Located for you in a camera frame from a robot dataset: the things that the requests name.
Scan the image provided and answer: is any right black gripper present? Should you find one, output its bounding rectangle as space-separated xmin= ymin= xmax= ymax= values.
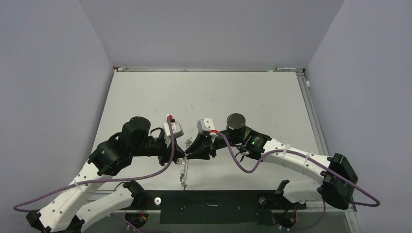
xmin=186 ymin=130 xmax=242 ymax=159

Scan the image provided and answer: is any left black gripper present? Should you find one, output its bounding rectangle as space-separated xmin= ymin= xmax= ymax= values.
xmin=132 ymin=134 xmax=186 ymax=166

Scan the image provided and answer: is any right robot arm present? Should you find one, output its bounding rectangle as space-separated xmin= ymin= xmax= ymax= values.
xmin=186 ymin=113 xmax=358 ymax=210

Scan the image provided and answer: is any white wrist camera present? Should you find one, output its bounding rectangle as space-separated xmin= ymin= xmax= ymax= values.
xmin=196 ymin=118 xmax=217 ymax=137
xmin=163 ymin=114 xmax=184 ymax=146

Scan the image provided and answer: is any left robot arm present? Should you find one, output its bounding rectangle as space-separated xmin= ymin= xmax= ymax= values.
xmin=26 ymin=115 xmax=185 ymax=233

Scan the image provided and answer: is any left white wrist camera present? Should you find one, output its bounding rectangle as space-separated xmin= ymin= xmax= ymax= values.
xmin=163 ymin=114 xmax=184 ymax=146

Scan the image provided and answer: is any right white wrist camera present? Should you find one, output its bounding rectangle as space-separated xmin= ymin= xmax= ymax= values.
xmin=196 ymin=118 xmax=217 ymax=137

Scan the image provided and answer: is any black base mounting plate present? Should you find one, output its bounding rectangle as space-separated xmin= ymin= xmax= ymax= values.
xmin=126 ymin=190 xmax=307 ymax=225

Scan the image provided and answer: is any aluminium rail right side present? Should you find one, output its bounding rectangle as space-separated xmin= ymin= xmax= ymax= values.
xmin=296 ymin=71 xmax=358 ymax=213

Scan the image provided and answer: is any aluminium rail back edge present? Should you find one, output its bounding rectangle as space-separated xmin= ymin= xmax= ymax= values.
xmin=113 ymin=67 xmax=305 ymax=73

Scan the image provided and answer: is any large grey keyring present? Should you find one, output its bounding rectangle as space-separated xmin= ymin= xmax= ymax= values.
xmin=177 ymin=137 xmax=193 ymax=192

